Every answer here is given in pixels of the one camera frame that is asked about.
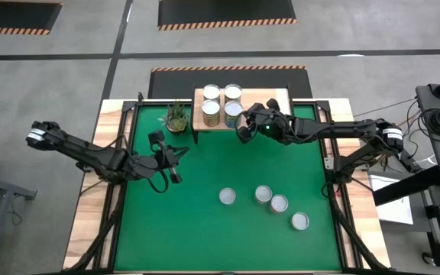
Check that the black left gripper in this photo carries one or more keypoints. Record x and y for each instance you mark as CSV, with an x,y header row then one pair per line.
x,y
158,162

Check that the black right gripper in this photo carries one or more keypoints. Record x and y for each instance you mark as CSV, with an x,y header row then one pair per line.
x,y
271,128

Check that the tall blue cherries can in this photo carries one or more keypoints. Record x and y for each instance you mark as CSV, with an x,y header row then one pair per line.
x,y
233,109

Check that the tall green food can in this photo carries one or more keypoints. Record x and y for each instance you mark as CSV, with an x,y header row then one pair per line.
x,y
233,92

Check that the tall orange pineapple can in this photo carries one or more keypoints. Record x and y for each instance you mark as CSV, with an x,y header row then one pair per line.
x,y
211,107

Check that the tall tin food can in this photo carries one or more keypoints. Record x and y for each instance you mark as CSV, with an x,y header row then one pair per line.
x,y
211,92

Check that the silver can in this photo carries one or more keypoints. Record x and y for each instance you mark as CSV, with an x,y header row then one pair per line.
x,y
227,196
263,194

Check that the orange tomato sauce can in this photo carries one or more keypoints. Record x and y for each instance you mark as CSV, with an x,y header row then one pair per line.
x,y
279,203

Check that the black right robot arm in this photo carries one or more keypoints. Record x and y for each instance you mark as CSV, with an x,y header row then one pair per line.
x,y
342,129

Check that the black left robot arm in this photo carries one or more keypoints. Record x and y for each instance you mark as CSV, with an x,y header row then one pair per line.
x,y
82,153

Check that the potted succulent plant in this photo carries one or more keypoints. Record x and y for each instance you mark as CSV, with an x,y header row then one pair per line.
x,y
176,122

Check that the black hazard-striped floor mat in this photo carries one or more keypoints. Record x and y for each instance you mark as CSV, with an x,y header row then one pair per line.
x,y
17,15
225,13
174,84

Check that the green table mat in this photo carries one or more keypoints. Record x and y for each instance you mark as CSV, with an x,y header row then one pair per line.
x,y
224,237

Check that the black power strip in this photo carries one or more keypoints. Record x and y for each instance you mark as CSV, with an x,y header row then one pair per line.
x,y
409,160

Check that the white paper sheet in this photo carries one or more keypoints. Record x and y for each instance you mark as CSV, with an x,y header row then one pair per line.
x,y
393,206

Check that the black support bar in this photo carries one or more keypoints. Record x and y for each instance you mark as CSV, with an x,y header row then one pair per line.
x,y
407,187

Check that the wooden shelf black metal frame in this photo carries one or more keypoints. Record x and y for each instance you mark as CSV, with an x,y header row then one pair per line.
x,y
256,94

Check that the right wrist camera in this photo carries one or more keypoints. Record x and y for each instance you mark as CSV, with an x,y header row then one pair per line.
x,y
273,104

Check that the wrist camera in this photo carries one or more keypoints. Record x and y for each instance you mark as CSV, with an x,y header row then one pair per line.
x,y
157,136
273,104

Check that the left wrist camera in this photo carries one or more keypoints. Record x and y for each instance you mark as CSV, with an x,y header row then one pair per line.
x,y
157,136

